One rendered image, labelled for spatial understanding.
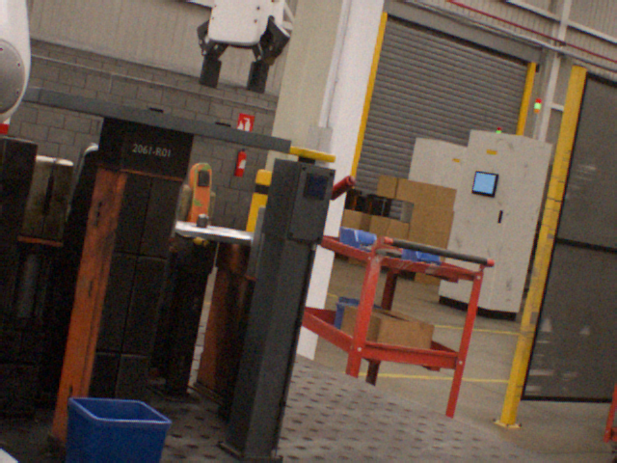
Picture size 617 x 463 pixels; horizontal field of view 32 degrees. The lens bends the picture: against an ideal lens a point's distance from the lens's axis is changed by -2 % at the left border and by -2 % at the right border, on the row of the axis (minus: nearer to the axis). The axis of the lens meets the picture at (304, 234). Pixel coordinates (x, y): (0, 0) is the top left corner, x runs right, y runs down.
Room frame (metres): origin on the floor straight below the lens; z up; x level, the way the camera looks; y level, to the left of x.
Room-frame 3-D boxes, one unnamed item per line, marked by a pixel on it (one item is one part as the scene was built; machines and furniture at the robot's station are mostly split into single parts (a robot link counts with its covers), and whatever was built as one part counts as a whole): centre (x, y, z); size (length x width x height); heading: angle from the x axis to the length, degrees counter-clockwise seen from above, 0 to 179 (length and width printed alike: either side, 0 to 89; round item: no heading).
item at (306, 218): (1.59, 0.02, 0.92); 0.08 x 0.08 x 0.44; 35
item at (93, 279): (1.44, 0.23, 0.92); 0.10 x 0.08 x 0.45; 125
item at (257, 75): (1.47, 0.09, 1.25); 0.03 x 0.03 x 0.07; 51
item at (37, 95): (1.44, 0.23, 1.16); 0.37 x 0.14 x 0.02; 125
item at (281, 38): (1.48, 0.10, 1.30); 0.08 x 0.01 x 0.06; 51
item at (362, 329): (4.16, -0.34, 0.49); 0.81 x 0.47 x 0.97; 20
